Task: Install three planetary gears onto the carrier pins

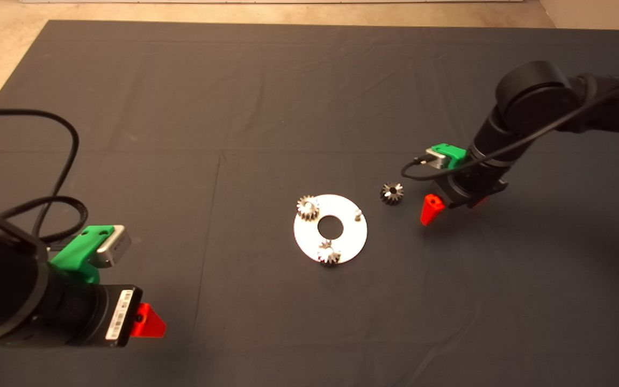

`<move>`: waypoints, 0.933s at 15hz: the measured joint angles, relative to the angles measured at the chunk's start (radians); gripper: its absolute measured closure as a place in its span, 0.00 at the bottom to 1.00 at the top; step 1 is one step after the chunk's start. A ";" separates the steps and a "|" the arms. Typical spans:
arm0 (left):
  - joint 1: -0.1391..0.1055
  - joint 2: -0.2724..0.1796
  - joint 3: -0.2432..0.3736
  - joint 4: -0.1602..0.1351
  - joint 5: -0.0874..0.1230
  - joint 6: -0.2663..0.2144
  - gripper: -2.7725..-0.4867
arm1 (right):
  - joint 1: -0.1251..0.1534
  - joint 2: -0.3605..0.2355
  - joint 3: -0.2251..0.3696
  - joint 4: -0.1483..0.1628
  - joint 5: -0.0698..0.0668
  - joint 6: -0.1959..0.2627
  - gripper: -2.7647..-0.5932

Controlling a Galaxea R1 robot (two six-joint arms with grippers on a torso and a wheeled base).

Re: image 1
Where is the black braided cable loop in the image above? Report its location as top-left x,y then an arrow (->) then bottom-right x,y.
1,196 -> 89,243

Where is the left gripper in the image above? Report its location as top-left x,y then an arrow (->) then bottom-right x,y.
81,284 -> 167,347

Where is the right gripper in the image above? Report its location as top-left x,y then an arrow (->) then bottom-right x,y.
420,161 -> 509,226

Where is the steel planetary gear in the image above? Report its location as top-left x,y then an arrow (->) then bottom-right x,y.
318,240 -> 342,267
379,183 -> 404,205
296,195 -> 320,220

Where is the thin left arm cable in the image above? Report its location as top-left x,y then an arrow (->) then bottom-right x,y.
0,109 -> 80,238

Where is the left green camera mount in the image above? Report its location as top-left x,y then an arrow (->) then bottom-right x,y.
51,225 -> 116,284

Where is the round metal carrier plate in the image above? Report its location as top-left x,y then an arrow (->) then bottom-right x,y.
293,194 -> 368,264

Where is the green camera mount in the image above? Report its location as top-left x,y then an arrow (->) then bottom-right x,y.
51,225 -> 116,284
431,143 -> 469,171

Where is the dark grey table cloth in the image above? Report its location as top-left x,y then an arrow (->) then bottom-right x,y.
0,20 -> 619,387

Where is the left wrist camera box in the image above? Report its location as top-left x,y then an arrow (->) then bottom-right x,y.
96,225 -> 132,268

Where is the right green camera mount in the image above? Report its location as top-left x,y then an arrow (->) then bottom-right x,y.
431,143 -> 469,171

